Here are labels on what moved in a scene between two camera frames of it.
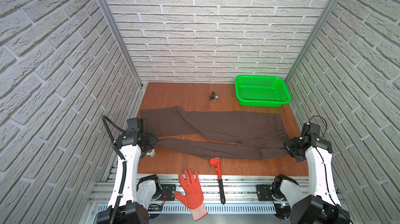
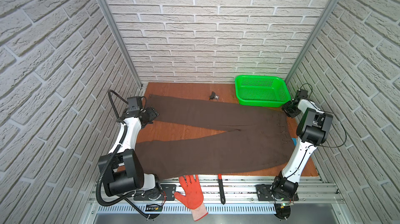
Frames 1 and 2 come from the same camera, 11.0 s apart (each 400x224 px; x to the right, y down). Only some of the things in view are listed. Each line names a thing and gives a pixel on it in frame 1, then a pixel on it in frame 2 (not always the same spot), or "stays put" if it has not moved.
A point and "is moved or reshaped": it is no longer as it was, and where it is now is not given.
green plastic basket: x=261 y=91 stays put
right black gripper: x=288 y=144 -> x=285 y=108
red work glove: x=194 y=197 stays put
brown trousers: x=244 y=136 is moved or reshaped
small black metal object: x=213 y=96 stays put
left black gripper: x=153 y=138 -> x=153 y=111
